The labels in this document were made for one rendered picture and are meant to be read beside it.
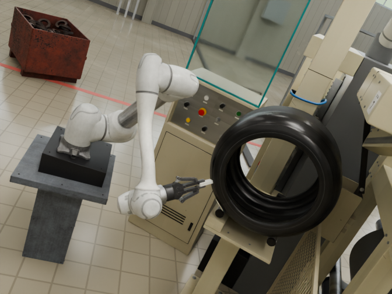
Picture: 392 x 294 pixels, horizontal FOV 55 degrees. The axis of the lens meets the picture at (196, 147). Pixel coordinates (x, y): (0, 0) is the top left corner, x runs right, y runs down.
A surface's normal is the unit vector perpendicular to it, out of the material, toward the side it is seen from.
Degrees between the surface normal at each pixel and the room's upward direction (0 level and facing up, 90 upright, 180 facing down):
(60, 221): 90
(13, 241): 0
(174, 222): 90
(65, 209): 90
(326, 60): 90
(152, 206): 69
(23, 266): 0
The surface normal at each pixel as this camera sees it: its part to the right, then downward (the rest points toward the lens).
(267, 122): -0.30, -0.52
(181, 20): 0.10, 0.46
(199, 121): -0.33, 0.28
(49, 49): 0.55, 0.54
